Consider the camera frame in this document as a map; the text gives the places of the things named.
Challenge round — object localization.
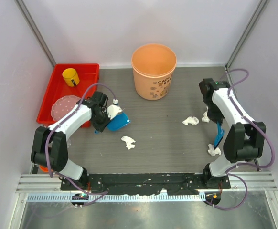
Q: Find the paper scrap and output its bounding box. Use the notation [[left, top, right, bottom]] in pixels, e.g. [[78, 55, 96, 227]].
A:
[[202, 111, 210, 123], [182, 116, 199, 125], [121, 136, 136, 150]]

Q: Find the blue plastic dustpan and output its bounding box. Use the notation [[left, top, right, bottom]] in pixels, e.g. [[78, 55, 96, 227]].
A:
[[95, 112, 131, 134]]

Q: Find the blue hand brush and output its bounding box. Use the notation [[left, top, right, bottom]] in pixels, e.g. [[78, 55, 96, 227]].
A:
[[214, 122, 225, 149]]

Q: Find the orange plastic waste bin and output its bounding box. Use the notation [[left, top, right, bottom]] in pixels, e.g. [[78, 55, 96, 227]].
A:
[[131, 43, 177, 101]]

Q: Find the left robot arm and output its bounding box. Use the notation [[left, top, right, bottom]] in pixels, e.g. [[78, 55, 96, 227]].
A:
[[31, 91, 112, 190]]

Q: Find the paper scrap under right arm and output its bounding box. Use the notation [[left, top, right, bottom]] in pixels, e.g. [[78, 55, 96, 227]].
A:
[[207, 144, 222, 156]]

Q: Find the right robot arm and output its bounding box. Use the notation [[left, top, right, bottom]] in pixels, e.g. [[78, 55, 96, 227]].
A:
[[199, 78, 266, 188]]

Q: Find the clear plastic cup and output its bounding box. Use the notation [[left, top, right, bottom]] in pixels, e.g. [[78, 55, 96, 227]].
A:
[[67, 139, 71, 148]]

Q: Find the pink dotted plate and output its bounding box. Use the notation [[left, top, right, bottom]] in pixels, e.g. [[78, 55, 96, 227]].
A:
[[51, 95, 81, 122]]

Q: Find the yellow mug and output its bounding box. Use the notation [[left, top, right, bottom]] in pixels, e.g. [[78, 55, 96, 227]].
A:
[[62, 68, 80, 87]]

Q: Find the red plastic tray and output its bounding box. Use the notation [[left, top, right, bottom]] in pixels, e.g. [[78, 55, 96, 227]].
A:
[[36, 63, 99, 125]]

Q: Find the orange plastic bowl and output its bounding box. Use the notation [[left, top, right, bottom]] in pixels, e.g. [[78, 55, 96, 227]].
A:
[[39, 166, 49, 173]]

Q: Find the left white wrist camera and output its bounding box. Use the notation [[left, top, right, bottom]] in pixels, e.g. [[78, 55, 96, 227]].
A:
[[106, 104, 122, 120]]

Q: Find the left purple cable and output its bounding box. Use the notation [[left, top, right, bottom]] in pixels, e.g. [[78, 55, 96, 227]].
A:
[[45, 83, 118, 207]]

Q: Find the purple cable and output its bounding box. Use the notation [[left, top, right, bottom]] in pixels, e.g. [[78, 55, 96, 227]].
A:
[[204, 68, 276, 211], [45, 83, 118, 207]]

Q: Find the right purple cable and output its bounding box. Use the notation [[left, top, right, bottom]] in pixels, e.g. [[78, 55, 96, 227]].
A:
[[204, 68, 276, 211]]

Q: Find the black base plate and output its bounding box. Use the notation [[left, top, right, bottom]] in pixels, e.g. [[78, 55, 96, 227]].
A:
[[73, 173, 231, 196]]

